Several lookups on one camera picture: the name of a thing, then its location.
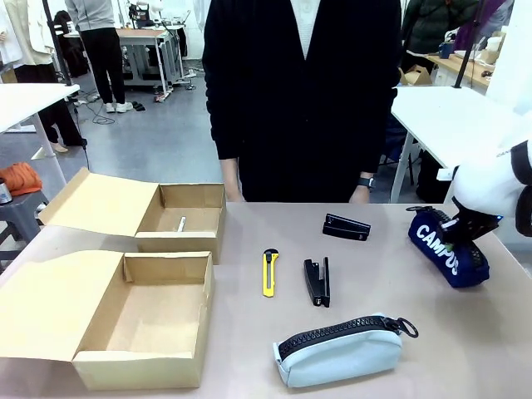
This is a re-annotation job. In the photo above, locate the cardboard box with white marker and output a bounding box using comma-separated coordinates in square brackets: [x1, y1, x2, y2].
[38, 166, 228, 266]

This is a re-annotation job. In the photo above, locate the person's right hand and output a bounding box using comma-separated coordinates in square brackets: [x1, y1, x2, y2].
[224, 182, 244, 204]

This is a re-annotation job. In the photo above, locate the light grey zipper pencil case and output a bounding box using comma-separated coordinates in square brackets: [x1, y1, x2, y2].
[272, 312, 420, 389]

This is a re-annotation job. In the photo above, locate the black stand pole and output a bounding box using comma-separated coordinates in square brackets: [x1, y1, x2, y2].
[452, 0, 490, 90]

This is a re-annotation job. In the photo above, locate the yellow utility knife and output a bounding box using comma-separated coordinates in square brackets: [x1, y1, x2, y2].
[262, 248, 281, 298]

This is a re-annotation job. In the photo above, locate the black stapler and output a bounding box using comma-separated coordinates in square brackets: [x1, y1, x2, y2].
[322, 213, 372, 243]
[303, 256, 332, 309]

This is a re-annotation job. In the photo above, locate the wooden table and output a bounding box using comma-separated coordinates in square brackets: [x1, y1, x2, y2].
[430, 48, 502, 95]

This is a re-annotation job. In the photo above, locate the person in cream coat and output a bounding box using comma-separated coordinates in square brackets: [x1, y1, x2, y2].
[0, 0, 86, 154]

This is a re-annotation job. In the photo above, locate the orange cloth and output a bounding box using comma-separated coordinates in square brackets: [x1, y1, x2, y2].
[0, 161, 44, 197]

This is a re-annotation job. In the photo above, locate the white table with white legs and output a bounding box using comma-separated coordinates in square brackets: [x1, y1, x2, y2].
[0, 82, 81, 189]

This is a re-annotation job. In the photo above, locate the person's right forearm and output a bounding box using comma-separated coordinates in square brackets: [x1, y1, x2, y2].
[220, 157, 240, 185]

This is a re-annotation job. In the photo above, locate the large open cardboard box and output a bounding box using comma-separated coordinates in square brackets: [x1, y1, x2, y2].
[0, 250, 216, 392]

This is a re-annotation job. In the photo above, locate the black braided cable sleeve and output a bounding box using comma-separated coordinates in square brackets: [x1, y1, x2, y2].
[515, 191, 532, 239]

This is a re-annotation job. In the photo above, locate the person's left hand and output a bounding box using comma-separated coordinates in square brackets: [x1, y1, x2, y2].
[347, 185, 372, 204]

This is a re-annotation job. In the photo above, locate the purple garment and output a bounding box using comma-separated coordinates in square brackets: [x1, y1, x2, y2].
[454, 0, 507, 52]

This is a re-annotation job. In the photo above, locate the black tripod pole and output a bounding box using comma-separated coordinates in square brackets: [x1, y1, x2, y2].
[41, 0, 91, 168]

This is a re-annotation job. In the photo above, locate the small open cardboard box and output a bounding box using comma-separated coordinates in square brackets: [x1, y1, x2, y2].
[398, 64, 434, 87]

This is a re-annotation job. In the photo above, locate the grey workbench with wooden top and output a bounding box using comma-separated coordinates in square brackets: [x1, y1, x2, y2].
[64, 23, 189, 95]

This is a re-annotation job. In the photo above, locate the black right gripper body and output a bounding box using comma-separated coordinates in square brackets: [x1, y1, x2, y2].
[451, 195, 503, 243]

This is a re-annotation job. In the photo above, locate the grey stool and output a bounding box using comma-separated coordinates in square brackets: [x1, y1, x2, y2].
[0, 191, 53, 259]

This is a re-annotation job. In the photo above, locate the person in grey sweater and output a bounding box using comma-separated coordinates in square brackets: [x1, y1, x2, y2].
[65, 0, 135, 115]

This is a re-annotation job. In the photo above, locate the navy Campus pencil case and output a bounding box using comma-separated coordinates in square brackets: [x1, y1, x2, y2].
[406, 205, 491, 289]

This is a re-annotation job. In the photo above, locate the person in dark green jacket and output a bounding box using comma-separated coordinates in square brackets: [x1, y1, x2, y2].
[400, 0, 480, 56]

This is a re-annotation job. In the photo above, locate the person in black cardigan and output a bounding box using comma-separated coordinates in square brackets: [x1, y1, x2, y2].
[202, 0, 402, 204]

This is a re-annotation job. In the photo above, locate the black velcro strap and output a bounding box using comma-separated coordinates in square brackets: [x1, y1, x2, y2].
[510, 140, 532, 186]

